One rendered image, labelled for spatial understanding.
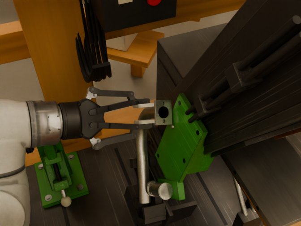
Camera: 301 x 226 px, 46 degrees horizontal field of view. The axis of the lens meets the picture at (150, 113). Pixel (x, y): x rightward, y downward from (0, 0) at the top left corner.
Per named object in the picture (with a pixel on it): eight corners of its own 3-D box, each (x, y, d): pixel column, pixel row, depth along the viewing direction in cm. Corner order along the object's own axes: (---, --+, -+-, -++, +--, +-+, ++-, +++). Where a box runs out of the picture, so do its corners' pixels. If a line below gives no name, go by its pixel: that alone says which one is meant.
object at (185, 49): (262, 136, 115) (294, 53, 89) (176, 165, 107) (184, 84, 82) (233, 98, 126) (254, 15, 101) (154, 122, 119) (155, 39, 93)
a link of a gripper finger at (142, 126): (131, 124, 76) (131, 138, 76) (152, 123, 78) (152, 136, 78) (128, 124, 77) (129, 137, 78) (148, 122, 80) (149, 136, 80)
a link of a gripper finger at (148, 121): (139, 120, 76) (139, 124, 76) (167, 118, 79) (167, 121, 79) (133, 120, 79) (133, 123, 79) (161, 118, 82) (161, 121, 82)
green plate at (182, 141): (202, 186, 85) (237, 127, 72) (172, 193, 82) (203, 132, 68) (182, 150, 93) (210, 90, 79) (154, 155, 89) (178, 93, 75)
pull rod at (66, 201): (73, 206, 95) (69, 196, 91) (62, 210, 94) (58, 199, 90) (68, 189, 99) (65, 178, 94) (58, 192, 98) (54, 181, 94)
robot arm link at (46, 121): (29, 100, 63) (62, 97, 66) (23, 101, 72) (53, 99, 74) (33, 150, 64) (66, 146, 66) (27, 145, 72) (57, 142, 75)
